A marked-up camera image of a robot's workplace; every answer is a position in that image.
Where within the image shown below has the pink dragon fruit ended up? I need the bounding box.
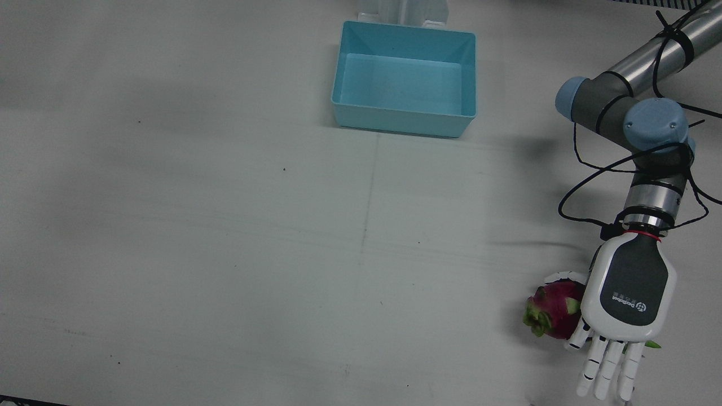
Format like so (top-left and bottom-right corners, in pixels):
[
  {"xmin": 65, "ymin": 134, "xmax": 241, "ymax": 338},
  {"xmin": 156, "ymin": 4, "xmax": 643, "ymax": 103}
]
[{"xmin": 523, "ymin": 280, "xmax": 662, "ymax": 349}]

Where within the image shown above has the white stand base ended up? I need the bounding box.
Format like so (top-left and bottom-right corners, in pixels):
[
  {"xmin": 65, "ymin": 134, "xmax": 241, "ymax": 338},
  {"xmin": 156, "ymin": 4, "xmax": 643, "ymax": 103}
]
[{"xmin": 357, "ymin": 0, "xmax": 450, "ymax": 29}]

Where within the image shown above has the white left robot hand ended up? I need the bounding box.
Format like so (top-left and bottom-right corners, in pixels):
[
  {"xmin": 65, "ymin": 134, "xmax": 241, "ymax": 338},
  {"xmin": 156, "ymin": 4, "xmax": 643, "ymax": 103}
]
[{"xmin": 544, "ymin": 228, "xmax": 677, "ymax": 402}]

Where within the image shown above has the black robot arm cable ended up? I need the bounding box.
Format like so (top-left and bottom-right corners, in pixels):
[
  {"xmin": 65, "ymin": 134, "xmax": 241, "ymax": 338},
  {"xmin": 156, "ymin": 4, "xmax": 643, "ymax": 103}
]
[{"xmin": 558, "ymin": 10, "xmax": 722, "ymax": 233}]

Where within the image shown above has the empty light blue plastic bin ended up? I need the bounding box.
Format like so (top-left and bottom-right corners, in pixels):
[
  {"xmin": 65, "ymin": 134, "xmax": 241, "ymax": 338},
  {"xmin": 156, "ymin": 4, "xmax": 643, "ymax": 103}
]
[{"xmin": 331, "ymin": 21, "xmax": 477, "ymax": 139}]

